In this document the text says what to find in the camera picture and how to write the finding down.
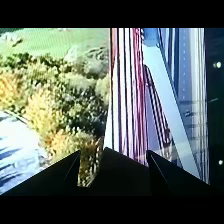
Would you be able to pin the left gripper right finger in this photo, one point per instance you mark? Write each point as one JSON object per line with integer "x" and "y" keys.
{"x": 173, "y": 183}

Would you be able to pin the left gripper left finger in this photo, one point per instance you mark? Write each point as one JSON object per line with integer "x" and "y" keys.
{"x": 53, "y": 181}

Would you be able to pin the red white blue striped shirt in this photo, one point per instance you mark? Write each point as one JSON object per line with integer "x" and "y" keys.
{"x": 128, "y": 100}

